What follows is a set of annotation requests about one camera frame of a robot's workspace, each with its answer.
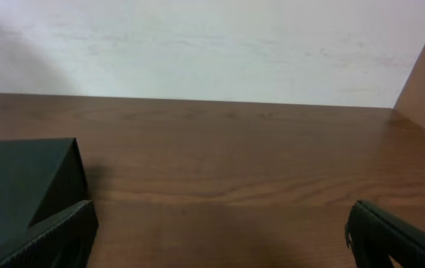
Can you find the dark green box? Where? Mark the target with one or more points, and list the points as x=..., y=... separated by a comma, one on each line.
x=38, y=178

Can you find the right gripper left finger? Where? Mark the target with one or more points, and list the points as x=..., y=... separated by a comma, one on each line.
x=65, y=239

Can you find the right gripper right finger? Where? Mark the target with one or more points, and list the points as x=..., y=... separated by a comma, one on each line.
x=380, y=239

